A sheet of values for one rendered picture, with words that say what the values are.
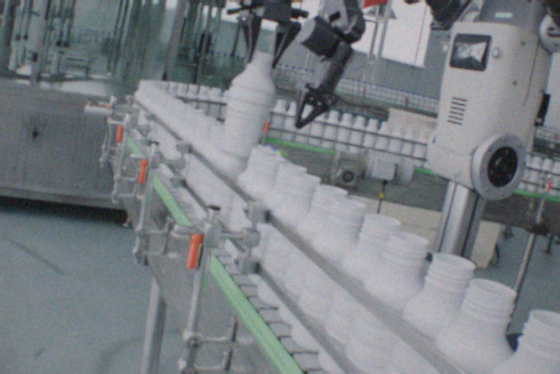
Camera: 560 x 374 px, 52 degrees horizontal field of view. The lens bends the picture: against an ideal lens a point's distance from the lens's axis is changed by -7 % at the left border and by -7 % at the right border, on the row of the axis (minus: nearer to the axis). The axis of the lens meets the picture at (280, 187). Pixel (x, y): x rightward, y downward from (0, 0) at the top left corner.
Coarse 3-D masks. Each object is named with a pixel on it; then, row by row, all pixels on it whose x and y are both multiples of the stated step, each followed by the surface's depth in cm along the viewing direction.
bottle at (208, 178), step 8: (216, 144) 106; (208, 152) 107; (216, 152) 106; (216, 160) 105; (208, 176) 106; (208, 184) 106; (200, 192) 108; (208, 192) 106; (208, 200) 107; (200, 208) 107; (200, 216) 108
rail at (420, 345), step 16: (208, 160) 104; (224, 176) 94; (192, 192) 111; (240, 192) 86; (224, 224) 92; (272, 224) 74; (304, 240) 66; (320, 256) 61; (256, 272) 77; (336, 272) 58; (272, 288) 72; (352, 288) 55; (288, 304) 67; (368, 304) 52; (304, 320) 63; (384, 320) 49; (400, 320) 47; (320, 336) 59; (400, 336) 47; (416, 336) 45; (336, 352) 56; (416, 352) 45; (432, 352) 43; (512, 352) 45; (352, 368) 53; (448, 368) 41
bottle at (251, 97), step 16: (256, 64) 93; (240, 80) 92; (256, 80) 92; (240, 96) 92; (256, 96) 92; (272, 96) 94; (240, 112) 93; (256, 112) 93; (224, 128) 95; (240, 128) 93; (256, 128) 94; (224, 144) 94; (240, 144) 93; (256, 144) 95
